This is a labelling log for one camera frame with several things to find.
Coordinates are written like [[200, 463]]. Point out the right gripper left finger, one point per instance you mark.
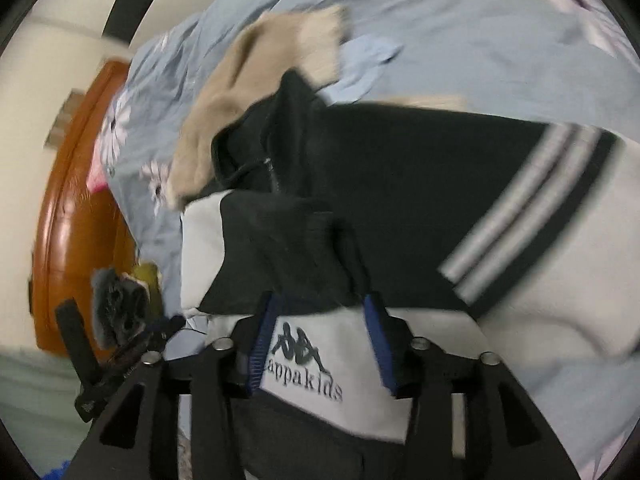
[[136, 435]]

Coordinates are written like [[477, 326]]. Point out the dark grey folded garment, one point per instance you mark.
[[117, 308]]

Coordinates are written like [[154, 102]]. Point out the olive yellow garment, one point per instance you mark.
[[147, 274]]

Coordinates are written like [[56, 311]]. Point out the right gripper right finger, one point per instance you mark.
[[470, 418]]

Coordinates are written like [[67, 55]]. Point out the black and white fleece jacket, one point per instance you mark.
[[483, 233]]

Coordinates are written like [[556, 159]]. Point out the blue floral duvet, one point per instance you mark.
[[548, 61]]

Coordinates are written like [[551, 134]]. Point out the orange wooden headboard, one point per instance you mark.
[[78, 232]]

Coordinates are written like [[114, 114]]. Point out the beige knit sweater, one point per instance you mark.
[[249, 72]]

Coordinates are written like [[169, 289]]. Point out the pink plush pillow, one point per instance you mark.
[[96, 182]]

